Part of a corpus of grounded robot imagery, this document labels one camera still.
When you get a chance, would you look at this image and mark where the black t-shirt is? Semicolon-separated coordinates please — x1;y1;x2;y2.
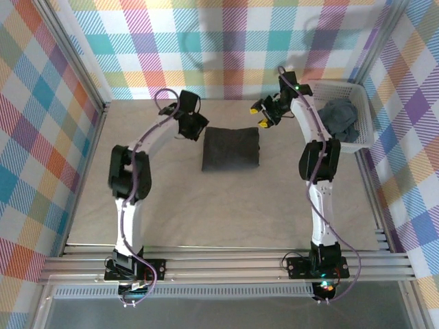
200;125;261;173

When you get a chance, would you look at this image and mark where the grey-blue t-shirt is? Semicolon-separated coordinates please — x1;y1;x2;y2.
317;98;360;143

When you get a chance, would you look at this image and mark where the white plastic basket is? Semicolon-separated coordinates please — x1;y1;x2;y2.
303;79;375;154

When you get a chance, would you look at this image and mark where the small controller board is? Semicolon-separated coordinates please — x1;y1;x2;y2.
117;280;154;297
312;279;339;301

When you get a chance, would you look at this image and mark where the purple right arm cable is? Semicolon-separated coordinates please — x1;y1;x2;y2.
277;66;363;306

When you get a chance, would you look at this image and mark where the aluminium corner post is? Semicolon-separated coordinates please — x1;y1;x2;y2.
348;0;411;85
34;0;112;116

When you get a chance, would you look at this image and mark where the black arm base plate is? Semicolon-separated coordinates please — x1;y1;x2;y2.
286;255;351;280
104;258;167;282

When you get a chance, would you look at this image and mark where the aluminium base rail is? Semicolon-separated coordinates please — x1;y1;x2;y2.
38;232;418;286

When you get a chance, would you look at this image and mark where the grey slotted cable duct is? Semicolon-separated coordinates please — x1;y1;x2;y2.
51;286;316;300

